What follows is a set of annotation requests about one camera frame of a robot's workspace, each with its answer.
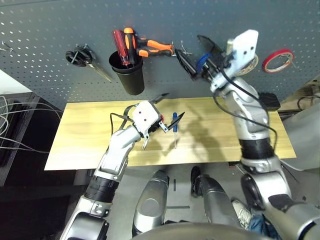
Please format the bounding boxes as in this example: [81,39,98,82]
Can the blue tape roll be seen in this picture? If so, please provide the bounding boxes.
[195,52,214,74]

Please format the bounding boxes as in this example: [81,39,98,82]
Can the black handled scissors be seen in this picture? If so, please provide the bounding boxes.
[65,43,113,83]

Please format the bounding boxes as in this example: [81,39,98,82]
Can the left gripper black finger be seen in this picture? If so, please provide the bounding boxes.
[166,111,186,131]
[149,92,171,105]

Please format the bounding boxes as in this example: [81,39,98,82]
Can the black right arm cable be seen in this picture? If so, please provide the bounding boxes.
[211,64,279,154]

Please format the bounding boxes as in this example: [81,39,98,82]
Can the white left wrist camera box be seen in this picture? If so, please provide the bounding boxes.
[131,100,161,138]

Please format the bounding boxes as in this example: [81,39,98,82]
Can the blue jeans leg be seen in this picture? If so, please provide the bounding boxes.
[247,211,284,240]

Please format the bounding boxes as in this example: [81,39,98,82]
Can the orange black needle-nose pliers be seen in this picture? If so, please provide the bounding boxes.
[135,38,192,59]

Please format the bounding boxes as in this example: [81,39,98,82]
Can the black equipment rack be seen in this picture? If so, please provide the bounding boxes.
[0,91,64,188]

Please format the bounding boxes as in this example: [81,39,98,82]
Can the dark grey pegboard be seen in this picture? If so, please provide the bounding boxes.
[0,0,320,111]

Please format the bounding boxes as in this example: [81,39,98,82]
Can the black plastic cup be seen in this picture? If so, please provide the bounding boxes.
[108,50,146,96]

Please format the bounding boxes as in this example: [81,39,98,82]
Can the large grey machine housing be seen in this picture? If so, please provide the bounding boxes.
[279,101,320,173]

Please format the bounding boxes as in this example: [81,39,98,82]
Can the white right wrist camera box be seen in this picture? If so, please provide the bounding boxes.
[225,29,260,76]

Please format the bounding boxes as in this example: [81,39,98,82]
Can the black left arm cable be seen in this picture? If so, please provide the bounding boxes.
[109,104,137,134]

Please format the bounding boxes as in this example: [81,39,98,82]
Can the white tape roll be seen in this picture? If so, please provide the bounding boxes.
[235,53,260,77]

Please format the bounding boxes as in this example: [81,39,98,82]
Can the silver robot leg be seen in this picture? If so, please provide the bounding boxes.
[131,169,171,238]
[190,165,242,228]

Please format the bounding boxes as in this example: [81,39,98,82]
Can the orange black handled screwdriver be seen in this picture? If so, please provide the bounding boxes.
[123,26,138,66]

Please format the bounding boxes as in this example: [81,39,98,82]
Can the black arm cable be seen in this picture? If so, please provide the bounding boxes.
[109,104,137,134]
[211,64,279,154]

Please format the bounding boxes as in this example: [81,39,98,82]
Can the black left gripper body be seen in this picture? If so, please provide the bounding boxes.
[147,120,170,135]

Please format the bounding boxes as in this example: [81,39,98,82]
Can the grey robot torso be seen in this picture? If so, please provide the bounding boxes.
[131,221,274,240]

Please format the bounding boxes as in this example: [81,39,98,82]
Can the red tape roll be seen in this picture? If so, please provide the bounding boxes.
[261,48,296,74]

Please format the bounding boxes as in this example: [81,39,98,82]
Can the grey cable bundle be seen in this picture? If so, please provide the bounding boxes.
[0,94,64,155]

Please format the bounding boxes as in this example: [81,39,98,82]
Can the small metal pegboard hook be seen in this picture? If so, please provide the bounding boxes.
[0,40,15,54]

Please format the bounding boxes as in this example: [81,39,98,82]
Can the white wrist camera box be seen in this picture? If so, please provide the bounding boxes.
[131,100,161,138]
[225,29,260,76]

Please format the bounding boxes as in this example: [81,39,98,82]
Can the metal wire pliers holder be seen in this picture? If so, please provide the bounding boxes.
[172,39,194,57]

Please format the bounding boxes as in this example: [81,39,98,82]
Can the silver robot left leg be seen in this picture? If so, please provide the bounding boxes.
[131,169,171,238]

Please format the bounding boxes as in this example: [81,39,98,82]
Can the black plastic tool case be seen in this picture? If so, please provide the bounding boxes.
[258,91,282,112]

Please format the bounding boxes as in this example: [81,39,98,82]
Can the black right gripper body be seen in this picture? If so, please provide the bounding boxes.
[199,53,232,84]

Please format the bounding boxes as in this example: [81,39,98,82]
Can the white sneaker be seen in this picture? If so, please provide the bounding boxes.
[230,199,254,230]

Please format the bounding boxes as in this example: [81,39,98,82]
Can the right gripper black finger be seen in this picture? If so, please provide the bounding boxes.
[197,35,225,60]
[175,48,199,81]

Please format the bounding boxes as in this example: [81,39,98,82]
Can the silver robot right leg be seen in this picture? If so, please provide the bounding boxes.
[190,165,242,228]

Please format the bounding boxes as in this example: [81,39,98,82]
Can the small blue screwdriver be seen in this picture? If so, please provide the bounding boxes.
[171,112,180,150]

